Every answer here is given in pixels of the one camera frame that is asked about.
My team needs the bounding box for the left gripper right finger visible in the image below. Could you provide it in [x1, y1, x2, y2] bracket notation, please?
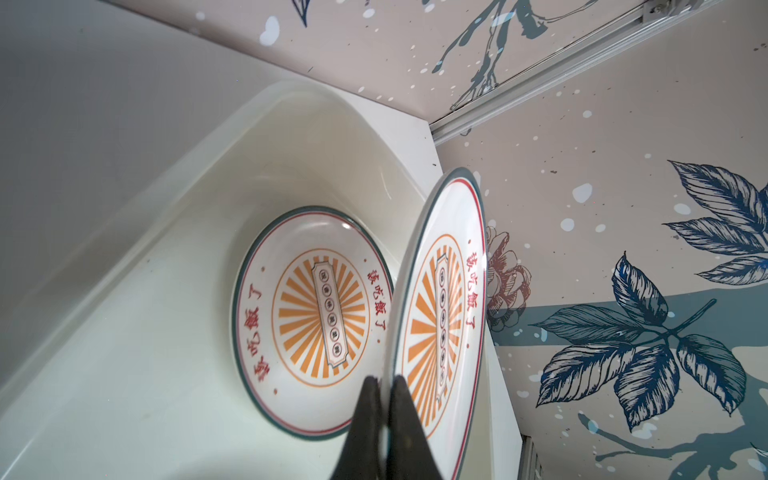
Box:
[385, 376, 442, 479]

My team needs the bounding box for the orange sunburst plate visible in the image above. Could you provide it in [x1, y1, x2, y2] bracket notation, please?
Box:
[385, 167, 488, 479]

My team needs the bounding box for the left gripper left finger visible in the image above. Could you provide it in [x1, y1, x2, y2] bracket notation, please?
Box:
[331, 376, 383, 479]

